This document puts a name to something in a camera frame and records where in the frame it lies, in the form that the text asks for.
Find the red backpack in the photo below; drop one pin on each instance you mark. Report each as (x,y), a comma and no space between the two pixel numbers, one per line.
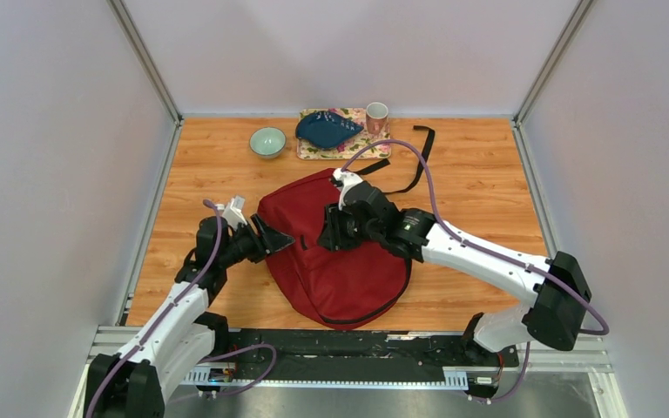
(343,289)

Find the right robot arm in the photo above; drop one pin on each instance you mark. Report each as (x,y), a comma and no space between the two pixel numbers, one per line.
(552,293)

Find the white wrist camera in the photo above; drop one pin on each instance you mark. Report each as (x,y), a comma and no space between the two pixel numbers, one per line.
(348,184)
(232,213)

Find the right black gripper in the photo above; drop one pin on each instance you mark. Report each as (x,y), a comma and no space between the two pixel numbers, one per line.
(332,238)

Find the pink mug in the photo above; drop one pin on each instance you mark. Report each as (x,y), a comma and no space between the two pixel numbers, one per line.
(377,114)

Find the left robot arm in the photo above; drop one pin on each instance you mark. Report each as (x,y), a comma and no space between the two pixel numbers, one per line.
(139,379)

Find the light green bowl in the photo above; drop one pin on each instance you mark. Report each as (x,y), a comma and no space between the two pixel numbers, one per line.
(268,142)

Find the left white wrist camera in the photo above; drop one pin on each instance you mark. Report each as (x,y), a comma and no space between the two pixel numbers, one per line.
(232,213)

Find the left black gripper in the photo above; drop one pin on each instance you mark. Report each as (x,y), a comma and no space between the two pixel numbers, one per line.
(271,240)

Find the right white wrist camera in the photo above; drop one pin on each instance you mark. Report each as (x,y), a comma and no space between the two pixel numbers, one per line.
(348,184)

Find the dark blue leaf plate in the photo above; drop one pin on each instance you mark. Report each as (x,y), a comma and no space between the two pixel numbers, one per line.
(326,129)

